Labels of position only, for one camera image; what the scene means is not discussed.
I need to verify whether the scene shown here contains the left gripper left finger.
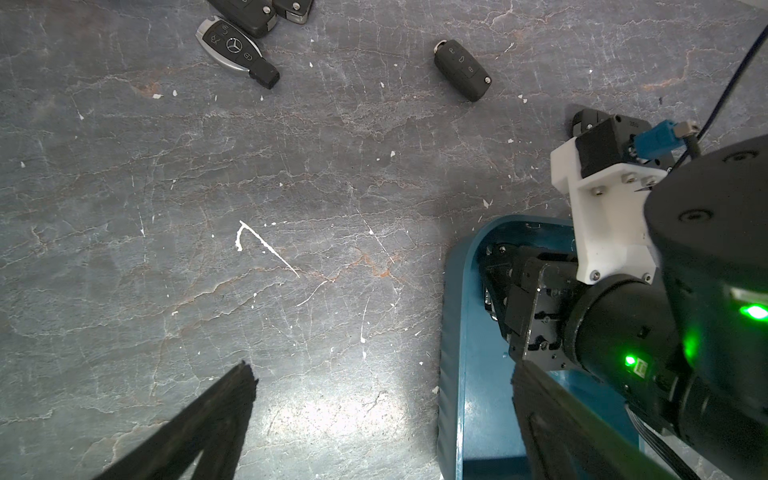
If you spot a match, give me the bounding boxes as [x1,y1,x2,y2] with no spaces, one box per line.
[98,362,258,479]

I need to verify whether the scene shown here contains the teal storage tray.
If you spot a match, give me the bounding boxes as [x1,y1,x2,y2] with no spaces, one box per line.
[436,214,646,480]

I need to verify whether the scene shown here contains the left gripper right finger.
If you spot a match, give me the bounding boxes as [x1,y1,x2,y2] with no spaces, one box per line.
[512,361,673,479]

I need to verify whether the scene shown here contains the black car key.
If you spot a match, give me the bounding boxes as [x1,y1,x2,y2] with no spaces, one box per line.
[433,40,493,102]
[195,16,280,89]
[272,0,314,25]
[208,0,278,39]

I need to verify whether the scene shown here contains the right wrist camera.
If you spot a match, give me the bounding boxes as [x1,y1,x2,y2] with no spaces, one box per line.
[550,108,700,285]

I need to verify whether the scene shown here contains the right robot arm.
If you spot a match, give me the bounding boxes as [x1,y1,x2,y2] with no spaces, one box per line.
[479,136,767,479]

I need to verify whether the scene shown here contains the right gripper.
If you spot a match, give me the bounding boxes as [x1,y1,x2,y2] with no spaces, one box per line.
[479,243,585,369]

